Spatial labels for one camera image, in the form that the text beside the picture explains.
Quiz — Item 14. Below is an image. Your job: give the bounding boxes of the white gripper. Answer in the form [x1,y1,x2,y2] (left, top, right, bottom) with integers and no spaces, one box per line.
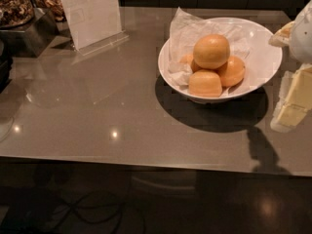
[268,0,312,133]

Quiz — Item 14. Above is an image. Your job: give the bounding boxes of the orange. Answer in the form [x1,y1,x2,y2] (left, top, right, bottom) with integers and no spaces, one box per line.
[193,34,230,69]
[217,56,246,87]
[188,69,222,98]

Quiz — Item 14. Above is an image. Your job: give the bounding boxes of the white ceramic bowl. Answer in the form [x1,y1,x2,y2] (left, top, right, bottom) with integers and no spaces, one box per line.
[158,18,283,104]

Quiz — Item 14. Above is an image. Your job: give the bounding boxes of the glass bowl of nuts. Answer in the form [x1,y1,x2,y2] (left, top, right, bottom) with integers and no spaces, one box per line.
[0,0,34,29]

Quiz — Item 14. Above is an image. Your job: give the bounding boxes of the white paper liner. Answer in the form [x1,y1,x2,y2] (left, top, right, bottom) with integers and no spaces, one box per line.
[159,8,250,94]

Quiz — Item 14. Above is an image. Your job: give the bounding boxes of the acrylic sign holder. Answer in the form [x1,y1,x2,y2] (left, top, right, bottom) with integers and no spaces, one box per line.
[60,0,129,56]

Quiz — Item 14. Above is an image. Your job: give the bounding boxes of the dark metal stand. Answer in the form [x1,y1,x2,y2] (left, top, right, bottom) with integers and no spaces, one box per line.
[0,8,59,58]

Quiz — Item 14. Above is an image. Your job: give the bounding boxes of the black cable on floor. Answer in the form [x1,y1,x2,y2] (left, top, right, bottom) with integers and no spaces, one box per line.
[48,189,147,234]

